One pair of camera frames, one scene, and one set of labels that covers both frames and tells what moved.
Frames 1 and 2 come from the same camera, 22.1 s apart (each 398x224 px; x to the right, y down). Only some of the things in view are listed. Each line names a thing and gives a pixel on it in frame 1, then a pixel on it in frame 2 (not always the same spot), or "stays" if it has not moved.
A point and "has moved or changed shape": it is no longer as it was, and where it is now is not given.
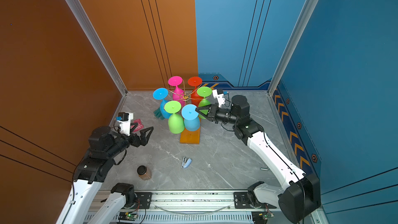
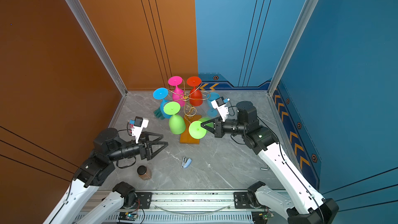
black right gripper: [214, 111] -> [218, 130]
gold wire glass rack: [187, 97] stays
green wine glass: [203, 92] -> [196, 130]
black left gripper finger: [144, 139] -> [150, 154]
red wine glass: [195, 81] stays
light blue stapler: [186, 162] stays
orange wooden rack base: [187, 137] stays
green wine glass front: [175, 122] stays
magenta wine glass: [178, 94] stays
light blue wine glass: [192, 119] has moved or changed shape
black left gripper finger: [132, 129] -> [145, 136]
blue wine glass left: [159, 94] stays
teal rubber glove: [158, 113] stays
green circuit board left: [129, 216] stays
